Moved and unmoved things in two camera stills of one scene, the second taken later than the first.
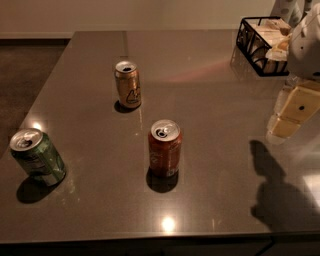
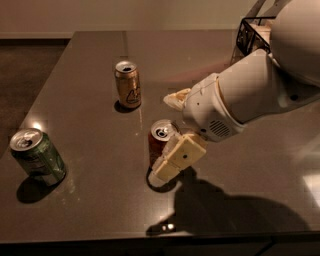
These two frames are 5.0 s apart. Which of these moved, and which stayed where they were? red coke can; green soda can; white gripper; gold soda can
Moved: white gripper
Stayed: red coke can; gold soda can; green soda can
